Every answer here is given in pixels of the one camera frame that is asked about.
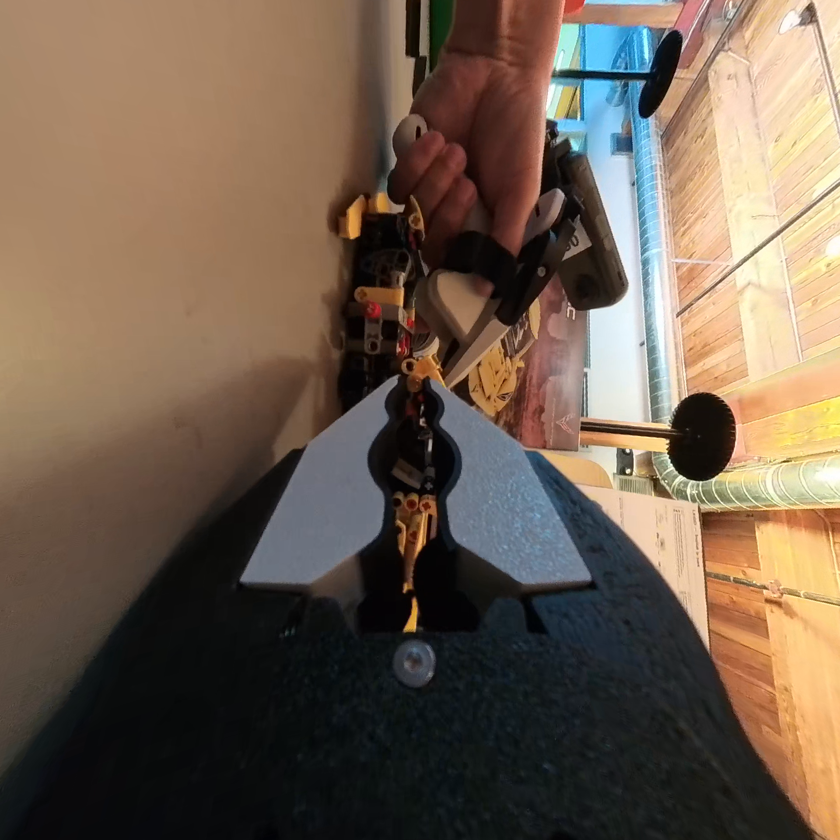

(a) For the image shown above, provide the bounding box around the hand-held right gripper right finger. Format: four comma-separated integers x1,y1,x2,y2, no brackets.
415,379,596,634

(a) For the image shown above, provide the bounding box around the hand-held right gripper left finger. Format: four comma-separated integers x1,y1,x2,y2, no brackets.
239,377,412,634

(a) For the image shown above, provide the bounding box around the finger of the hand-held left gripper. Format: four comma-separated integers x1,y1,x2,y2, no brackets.
415,268,529,389

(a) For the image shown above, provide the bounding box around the yellow toy brick car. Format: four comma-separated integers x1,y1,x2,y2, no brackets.
335,192,463,634

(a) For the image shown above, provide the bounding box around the grey desk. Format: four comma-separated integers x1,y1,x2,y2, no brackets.
0,0,421,769

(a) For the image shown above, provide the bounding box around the person's left hand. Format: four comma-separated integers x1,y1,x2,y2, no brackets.
386,39,567,257

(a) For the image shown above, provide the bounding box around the dark toy car box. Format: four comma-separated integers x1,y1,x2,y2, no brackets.
459,298,589,450

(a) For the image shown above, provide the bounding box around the white printed cardboard box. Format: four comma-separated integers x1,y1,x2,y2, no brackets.
577,482,711,651

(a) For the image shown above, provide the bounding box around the black pendant lamp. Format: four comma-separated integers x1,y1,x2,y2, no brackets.
581,392,739,483
558,29,685,119

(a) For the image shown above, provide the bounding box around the silver ventilation duct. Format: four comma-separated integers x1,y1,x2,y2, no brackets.
613,26,840,513

